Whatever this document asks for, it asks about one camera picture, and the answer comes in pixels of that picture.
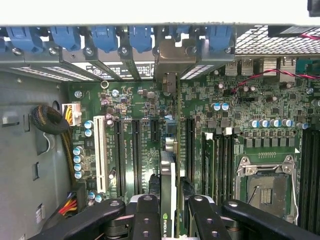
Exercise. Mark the long black expansion slot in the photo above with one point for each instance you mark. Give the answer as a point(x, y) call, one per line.
point(118, 160)
point(136, 157)
point(190, 147)

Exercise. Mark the green motherboard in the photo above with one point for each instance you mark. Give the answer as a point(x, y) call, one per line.
point(145, 100)

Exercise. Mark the white power connector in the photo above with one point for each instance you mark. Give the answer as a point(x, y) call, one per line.
point(74, 112)

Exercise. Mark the short black expansion slot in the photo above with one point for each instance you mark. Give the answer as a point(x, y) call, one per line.
point(155, 130)

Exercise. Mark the CPU socket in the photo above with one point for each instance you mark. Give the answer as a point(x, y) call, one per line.
point(265, 180)

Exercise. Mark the blue slot clip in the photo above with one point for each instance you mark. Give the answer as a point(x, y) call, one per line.
point(141, 37)
point(220, 37)
point(65, 36)
point(104, 37)
point(23, 37)

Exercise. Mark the dark grey open PC case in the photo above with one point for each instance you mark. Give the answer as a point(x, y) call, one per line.
point(20, 150)

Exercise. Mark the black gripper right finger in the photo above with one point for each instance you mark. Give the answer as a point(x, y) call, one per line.
point(207, 220)

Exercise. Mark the white expansion slot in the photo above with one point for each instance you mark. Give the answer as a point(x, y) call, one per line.
point(100, 155)

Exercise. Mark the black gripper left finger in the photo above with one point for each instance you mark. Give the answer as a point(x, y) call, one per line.
point(146, 220)

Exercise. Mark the black RAM slot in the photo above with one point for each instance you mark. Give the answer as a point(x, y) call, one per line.
point(315, 175)
point(229, 170)
point(305, 175)
point(220, 170)

